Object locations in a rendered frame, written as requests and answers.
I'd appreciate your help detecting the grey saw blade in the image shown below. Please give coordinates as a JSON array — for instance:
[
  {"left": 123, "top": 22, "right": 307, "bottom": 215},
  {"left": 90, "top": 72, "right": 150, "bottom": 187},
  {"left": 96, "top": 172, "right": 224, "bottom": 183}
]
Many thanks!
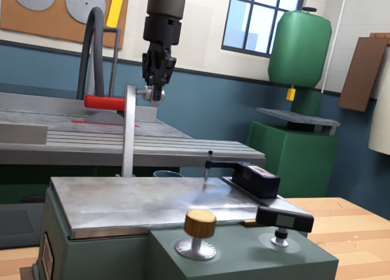
[{"left": 83, "top": 110, "right": 124, "bottom": 125}]

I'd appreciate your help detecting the grey dust hose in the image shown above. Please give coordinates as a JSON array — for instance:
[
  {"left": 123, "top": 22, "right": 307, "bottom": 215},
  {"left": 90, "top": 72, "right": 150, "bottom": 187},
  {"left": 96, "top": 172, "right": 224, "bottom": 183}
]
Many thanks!
[{"left": 75, "top": 6, "right": 106, "bottom": 101}]

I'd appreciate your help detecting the black clamp handle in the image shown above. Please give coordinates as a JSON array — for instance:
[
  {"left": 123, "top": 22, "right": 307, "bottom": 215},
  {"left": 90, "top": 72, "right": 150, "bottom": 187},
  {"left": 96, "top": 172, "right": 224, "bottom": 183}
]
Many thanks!
[{"left": 255, "top": 205, "right": 315, "bottom": 247}]

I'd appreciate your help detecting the blue framed window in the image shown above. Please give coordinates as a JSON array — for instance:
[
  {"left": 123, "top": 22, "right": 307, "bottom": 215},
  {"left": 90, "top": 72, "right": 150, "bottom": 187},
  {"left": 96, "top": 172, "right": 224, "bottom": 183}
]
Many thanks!
[{"left": 221, "top": 0, "right": 312, "bottom": 58}]

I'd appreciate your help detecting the wooden knob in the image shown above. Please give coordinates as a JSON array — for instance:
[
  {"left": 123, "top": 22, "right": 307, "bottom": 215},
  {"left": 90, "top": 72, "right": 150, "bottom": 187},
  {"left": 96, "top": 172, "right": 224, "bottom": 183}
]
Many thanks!
[{"left": 183, "top": 209, "right": 217, "bottom": 251}]

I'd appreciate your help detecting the grey table saw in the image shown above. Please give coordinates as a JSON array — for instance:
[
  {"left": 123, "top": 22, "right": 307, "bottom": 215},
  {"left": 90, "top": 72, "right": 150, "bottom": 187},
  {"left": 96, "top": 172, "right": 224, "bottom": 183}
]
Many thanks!
[{"left": 0, "top": 91, "right": 267, "bottom": 204}]

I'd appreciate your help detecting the green band saw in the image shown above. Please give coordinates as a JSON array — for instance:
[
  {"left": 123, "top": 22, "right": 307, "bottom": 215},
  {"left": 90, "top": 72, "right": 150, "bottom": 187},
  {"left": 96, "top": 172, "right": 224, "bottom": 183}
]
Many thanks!
[{"left": 245, "top": 7, "right": 341, "bottom": 199}]

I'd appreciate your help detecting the silver infeed table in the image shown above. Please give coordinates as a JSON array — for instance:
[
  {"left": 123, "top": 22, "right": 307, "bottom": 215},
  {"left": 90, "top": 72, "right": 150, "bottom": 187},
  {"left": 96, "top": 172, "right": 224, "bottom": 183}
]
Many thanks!
[{"left": 50, "top": 175, "right": 309, "bottom": 240}]

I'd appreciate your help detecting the white dial plate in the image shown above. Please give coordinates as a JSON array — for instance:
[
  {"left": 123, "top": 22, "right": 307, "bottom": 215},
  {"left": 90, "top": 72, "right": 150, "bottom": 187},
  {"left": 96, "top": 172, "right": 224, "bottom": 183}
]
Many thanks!
[{"left": 174, "top": 237, "right": 218, "bottom": 261}]

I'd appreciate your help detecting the grey label plate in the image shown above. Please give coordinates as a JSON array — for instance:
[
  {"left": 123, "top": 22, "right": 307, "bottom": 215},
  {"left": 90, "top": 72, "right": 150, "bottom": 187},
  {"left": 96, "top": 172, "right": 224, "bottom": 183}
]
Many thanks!
[{"left": 40, "top": 231, "right": 56, "bottom": 278}]

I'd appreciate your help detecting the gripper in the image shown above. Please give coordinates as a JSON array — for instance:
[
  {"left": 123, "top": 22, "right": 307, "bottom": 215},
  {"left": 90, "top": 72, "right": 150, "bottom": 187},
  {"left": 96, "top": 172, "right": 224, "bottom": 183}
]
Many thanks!
[{"left": 141, "top": 15, "right": 183, "bottom": 103}]

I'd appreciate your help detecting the yellow tag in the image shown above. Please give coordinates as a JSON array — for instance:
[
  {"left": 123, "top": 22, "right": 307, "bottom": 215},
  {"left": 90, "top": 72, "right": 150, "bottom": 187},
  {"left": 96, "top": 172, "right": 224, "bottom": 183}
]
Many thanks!
[{"left": 105, "top": 0, "right": 126, "bottom": 28}]

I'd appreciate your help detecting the dark grey box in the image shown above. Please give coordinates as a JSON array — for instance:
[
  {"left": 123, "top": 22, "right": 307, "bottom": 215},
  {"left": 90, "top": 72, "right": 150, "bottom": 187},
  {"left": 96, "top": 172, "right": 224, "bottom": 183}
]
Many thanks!
[{"left": 0, "top": 202, "right": 46, "bottom": 250}]

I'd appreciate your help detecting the brown wooden board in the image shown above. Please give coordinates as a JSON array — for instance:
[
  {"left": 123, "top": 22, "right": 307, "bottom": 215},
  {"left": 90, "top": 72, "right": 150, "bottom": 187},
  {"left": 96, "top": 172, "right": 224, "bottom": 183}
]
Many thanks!
[{"left": 337, "top": 32, "right": 390, "bottom": 113}]

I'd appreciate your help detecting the green planer body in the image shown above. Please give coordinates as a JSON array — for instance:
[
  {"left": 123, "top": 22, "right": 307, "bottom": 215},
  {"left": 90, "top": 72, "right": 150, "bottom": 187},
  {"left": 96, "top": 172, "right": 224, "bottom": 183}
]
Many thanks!
[{"left": 32, "top": 176, "right": 340, "bottom": 280}]

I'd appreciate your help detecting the grey fence block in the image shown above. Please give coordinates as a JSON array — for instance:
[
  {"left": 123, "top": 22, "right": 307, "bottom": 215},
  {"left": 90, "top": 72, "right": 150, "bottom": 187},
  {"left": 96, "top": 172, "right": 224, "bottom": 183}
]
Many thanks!
[{"left": 0, "top": 121, "right": 49, "bottom": 146}]

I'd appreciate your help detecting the blue bucket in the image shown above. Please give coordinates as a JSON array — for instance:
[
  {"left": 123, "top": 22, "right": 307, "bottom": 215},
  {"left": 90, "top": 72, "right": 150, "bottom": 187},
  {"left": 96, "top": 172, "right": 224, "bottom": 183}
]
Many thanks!
[{"left": 152, "top": 170, "right": 184, "bottom": 179}]

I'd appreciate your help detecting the white pipe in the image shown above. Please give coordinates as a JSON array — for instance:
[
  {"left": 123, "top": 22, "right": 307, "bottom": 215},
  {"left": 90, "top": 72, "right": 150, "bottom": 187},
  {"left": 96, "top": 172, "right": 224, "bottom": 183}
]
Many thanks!
[{"left": 321, "top": 0, "right": 355, "bottom": 94}]

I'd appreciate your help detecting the black depth gauge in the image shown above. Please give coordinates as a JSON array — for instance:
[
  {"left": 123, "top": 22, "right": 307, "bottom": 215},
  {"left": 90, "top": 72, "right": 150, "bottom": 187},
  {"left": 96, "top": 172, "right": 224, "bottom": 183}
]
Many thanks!
[{"left": 204, "top": 150, "right": 281, "bottom": 200}]

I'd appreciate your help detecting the cream cylinder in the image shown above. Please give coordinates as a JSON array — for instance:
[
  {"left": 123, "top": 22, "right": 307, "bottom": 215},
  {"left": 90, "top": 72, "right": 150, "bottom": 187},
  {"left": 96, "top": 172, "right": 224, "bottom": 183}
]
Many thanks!
[{"left": 367, "top": 85, "right": 390, "bottom": 154}]

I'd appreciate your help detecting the red blade guard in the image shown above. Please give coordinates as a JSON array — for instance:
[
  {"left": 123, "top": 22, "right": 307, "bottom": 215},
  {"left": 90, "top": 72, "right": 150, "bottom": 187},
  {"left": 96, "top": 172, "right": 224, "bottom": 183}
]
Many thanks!
[{"left": 83, "top": 94, "right": 126, "bottom": 112}]

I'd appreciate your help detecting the small grey round blade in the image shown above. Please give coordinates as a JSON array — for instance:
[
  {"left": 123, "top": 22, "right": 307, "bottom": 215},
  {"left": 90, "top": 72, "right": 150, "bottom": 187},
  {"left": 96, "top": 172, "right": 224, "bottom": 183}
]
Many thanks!
[{"left": 65, "top": 0, "right": 107, "bottom": 25}]

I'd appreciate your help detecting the silver lever with ball knob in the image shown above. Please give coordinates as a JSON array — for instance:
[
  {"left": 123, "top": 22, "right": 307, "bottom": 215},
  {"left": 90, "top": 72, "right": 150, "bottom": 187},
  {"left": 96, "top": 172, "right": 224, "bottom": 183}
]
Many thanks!
[{"left": 121, "top": 84, "right": 167, "bottom": 179}]

